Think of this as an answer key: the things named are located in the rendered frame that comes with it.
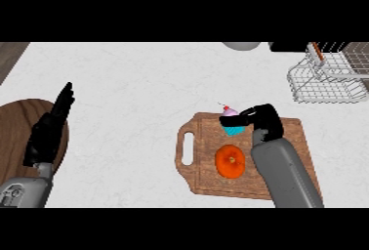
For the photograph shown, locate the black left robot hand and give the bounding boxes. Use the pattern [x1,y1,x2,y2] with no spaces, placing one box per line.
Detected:
[23,81,77,168]

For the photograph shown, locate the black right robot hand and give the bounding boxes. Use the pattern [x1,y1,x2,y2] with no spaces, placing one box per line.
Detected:
[218,103,286,144]

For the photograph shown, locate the pink and blue cupcake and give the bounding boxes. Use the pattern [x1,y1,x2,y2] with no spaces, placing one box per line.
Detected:
[219,104,249,137]

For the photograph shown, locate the round brown wooden board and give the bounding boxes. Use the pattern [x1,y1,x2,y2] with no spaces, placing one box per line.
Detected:
[0,98,72,187]

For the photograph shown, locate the brown wooden cutting board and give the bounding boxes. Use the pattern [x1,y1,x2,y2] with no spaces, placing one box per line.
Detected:
[175,111,324,201]

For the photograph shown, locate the orange round fruit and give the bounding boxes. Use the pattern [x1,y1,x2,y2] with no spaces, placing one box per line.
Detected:
[215,144,247,180]

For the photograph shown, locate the black appliance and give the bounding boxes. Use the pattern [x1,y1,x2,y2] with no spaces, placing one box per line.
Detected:
[269,42,352,54]

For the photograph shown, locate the grey round object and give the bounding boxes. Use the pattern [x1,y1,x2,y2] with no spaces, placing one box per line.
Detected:
[221,42,263,52]

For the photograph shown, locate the brown wooden panel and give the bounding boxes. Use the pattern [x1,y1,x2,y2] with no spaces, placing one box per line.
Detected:
[0,42,32,86]

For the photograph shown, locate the white wire tiered basket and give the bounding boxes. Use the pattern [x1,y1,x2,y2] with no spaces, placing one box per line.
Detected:
[286,42,369,104]

